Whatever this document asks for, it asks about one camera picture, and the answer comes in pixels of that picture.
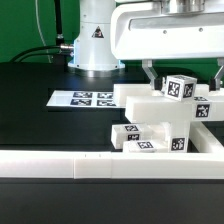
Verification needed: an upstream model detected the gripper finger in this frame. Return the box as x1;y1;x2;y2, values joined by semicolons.
209;57;224;91

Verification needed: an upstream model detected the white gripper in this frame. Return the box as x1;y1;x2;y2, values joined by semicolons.
110;0;224;90

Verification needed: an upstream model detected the white tagged cube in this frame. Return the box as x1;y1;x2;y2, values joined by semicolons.
165;75;197;101

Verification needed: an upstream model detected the white chair back frame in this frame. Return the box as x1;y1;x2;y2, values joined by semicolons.
113;84;224;124

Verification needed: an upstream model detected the white chair seat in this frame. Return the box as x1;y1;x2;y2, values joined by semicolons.
146;120;192;154

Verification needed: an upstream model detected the black vertical pole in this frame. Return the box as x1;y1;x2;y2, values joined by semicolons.
54;0;64;45

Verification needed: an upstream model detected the white U-shaped fence frame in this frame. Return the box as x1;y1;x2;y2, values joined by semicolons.
0;116;224;180

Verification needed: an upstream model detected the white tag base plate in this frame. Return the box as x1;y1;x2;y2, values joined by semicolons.
47;90;116;108

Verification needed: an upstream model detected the thin white cable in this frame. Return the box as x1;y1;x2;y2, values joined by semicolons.
34;0;54;64

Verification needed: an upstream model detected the black cable bundle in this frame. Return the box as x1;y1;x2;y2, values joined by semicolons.
9;43;75;64

